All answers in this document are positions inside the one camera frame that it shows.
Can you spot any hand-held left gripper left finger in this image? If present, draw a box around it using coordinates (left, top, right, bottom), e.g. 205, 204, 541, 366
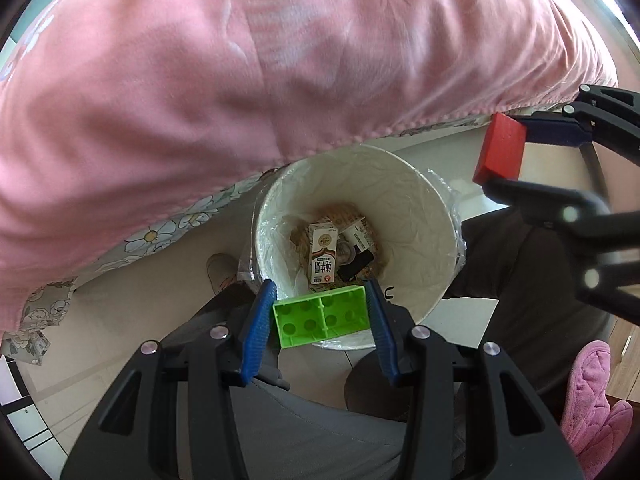
60, 279, 278, 480

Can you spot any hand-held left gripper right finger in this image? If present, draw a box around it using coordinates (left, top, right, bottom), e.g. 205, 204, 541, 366
364, 279, 586, 480

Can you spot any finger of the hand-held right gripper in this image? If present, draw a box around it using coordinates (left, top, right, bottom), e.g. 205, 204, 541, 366
524, 85, 640, 157
484, 175, 640, 322

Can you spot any red block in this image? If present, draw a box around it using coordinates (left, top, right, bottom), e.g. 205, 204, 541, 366
472, 112, 528, 186

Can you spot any green toy brick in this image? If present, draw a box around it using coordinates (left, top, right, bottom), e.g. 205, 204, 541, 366
272, 285, 372, 349

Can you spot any white milk carton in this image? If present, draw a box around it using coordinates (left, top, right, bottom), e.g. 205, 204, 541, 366
307, 222, 338, 286

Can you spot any small white box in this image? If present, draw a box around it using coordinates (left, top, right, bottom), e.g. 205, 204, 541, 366
340, 217, 373, 253

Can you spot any white trash bin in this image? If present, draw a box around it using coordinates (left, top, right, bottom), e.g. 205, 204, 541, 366
239, 144, 467, 351

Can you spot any beige shoe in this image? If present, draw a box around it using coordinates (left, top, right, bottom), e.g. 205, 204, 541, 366
206, 253, 241, 297

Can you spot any floral bed skirt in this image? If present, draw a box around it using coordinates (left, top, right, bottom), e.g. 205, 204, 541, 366
0, 167, 288, 368

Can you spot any pink quilted slipper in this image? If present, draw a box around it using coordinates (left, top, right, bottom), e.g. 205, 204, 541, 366
560, 340, 634, 480

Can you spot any pink floral bed sheet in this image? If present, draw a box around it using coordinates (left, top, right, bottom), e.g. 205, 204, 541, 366
0, 0, 621, 333

